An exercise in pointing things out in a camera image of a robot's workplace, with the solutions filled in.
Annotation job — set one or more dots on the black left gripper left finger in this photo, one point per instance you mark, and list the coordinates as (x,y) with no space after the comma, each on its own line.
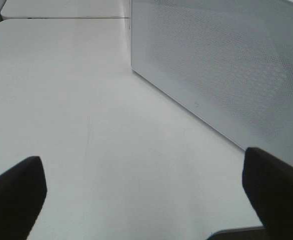
(23,190)

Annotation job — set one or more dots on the white microwave door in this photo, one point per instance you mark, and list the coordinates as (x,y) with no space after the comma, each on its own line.
(229,62)

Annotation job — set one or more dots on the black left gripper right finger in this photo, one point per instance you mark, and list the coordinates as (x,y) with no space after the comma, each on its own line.
(268,184)

